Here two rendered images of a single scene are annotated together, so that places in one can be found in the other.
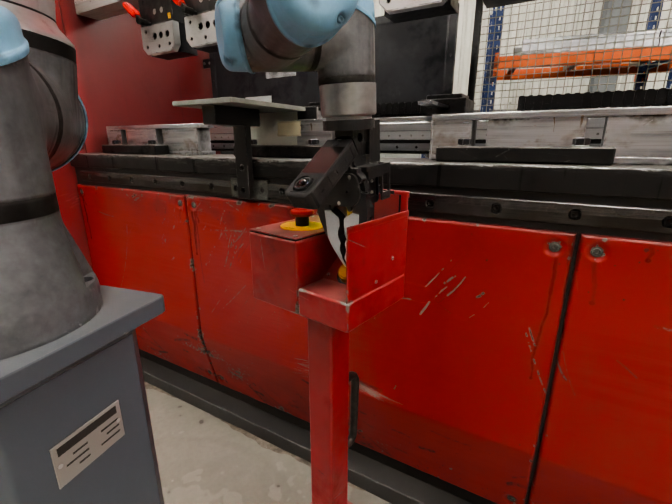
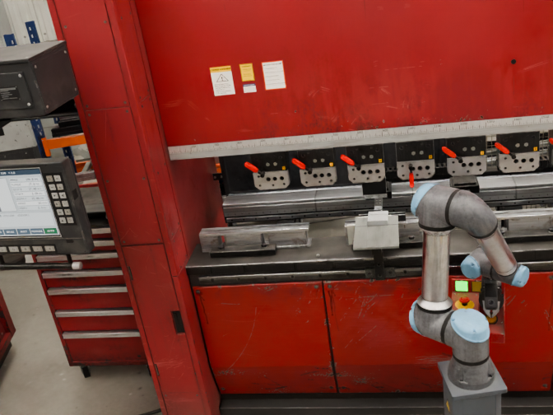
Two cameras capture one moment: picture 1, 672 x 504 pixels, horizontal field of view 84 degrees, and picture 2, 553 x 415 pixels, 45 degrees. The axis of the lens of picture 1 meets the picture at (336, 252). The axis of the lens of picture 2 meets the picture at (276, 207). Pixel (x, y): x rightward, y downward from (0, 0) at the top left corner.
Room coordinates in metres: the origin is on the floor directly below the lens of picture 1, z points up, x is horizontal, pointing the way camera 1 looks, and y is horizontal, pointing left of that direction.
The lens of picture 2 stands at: (-1.21, 1.33, 2.31)
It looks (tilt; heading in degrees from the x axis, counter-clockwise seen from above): 25 degrees down; 342
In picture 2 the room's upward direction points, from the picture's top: 9 degrees counter-clockwise
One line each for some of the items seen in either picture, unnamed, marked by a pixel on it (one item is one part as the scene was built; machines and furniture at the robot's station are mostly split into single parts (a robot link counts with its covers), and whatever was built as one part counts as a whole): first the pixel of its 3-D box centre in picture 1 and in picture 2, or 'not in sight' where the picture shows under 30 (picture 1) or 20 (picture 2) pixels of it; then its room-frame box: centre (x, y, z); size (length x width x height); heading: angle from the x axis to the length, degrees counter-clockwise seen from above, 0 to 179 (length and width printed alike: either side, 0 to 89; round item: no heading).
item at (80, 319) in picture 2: not in sight; (110, 283); (2.15, 1.27, 0.50); 0.50 x 0.50 x 1.00; 60
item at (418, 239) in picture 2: (282, 151); (388, 243); (1.02, 0.14, 0.89); 0.30 x 0.05 x 0.03; 60
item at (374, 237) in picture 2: (243, 106); (376, 232); (0.96, 0.22, 1.00); 0.26 x 0.18 x 0.01; 150
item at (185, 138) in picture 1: (157, 139); (255, 237); (1.37, 0.62, 0.92); 0.50 x 0.06 x 0.10; 60
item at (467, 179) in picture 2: (440, 103); (466, 190); (1.04, -0.27, 1.01); 0.26 x 0.12 x 0.05; 150
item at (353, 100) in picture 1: (346, 103); not in sight; (0.54, -0.01, 0.96); 0.08 x 0.08 x 0.05
